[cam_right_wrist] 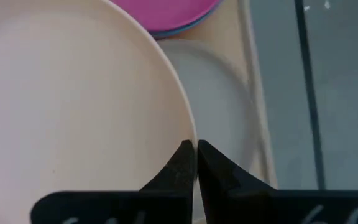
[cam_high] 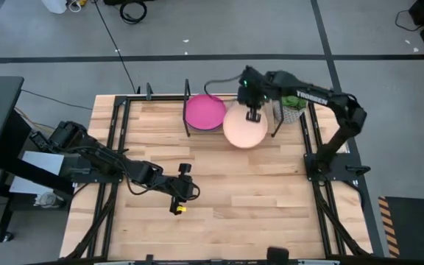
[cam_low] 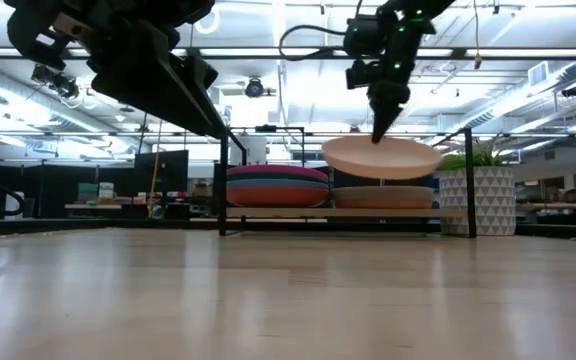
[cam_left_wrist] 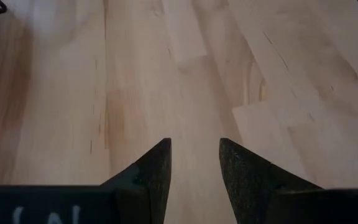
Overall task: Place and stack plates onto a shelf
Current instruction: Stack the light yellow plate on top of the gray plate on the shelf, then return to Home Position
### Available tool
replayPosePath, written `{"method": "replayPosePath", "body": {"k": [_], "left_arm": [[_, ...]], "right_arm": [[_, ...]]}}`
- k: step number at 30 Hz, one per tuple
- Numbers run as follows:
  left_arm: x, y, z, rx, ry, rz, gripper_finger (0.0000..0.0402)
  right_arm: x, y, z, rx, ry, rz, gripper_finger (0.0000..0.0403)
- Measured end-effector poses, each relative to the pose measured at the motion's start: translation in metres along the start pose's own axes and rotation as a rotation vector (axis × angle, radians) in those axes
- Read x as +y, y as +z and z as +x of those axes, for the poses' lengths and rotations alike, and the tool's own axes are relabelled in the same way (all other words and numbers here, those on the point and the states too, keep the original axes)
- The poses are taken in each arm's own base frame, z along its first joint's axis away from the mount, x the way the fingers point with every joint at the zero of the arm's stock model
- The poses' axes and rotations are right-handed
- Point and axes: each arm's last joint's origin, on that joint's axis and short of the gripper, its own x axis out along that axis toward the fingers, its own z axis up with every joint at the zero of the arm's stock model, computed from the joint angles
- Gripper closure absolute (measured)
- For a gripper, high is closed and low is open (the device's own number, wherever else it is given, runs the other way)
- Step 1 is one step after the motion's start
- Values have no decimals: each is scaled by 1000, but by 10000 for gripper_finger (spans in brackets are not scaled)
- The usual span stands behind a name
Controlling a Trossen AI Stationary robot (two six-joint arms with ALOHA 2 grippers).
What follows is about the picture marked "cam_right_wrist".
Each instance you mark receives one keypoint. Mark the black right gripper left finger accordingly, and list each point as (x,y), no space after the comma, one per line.
(154,205)

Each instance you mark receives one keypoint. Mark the pink plate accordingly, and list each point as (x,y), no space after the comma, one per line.
(166,14)

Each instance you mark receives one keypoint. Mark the cream plate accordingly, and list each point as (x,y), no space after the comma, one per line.
(73,99)

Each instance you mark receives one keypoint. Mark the blue plate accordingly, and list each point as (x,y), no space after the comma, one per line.
(194,26)

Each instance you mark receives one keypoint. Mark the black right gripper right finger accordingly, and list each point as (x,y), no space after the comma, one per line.
(259,205)

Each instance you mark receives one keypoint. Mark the light green plate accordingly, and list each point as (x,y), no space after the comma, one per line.
(216,99)

